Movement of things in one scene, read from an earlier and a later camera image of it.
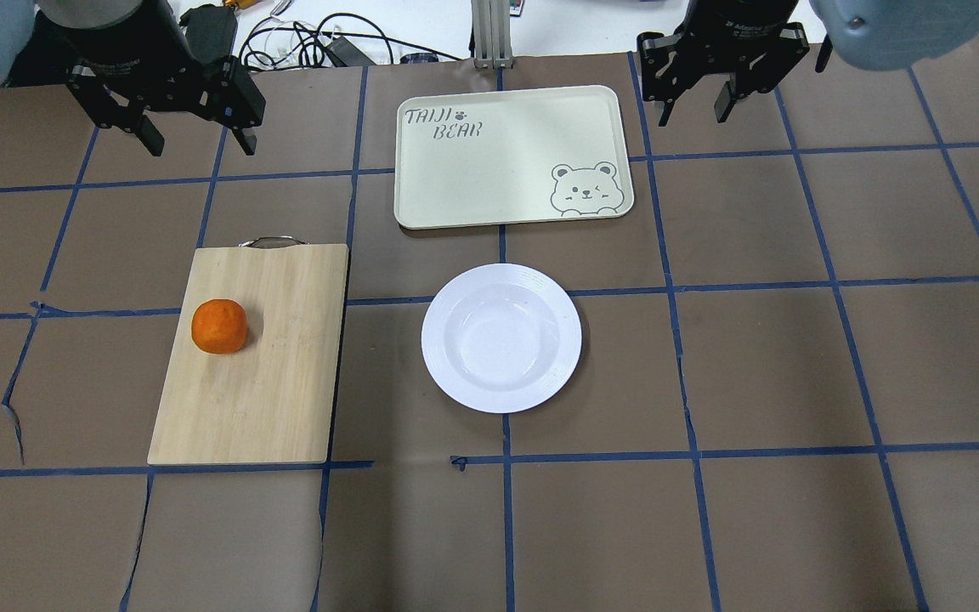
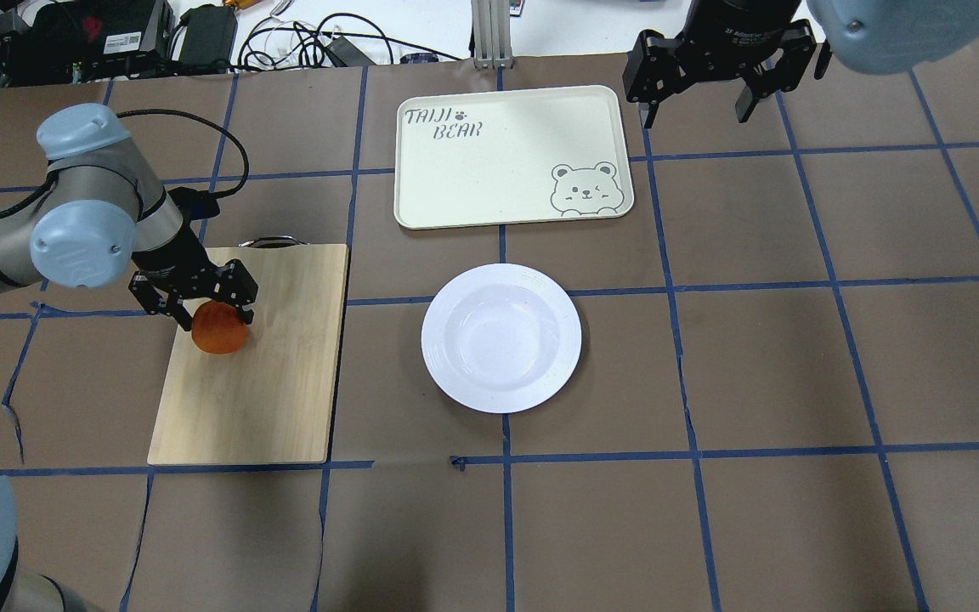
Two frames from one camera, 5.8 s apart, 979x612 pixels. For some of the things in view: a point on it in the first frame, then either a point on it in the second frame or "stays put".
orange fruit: x=218 y=326 stays put
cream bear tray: x=511 y=155 stays put
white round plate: x=501 y=337 stays put
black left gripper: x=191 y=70 → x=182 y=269
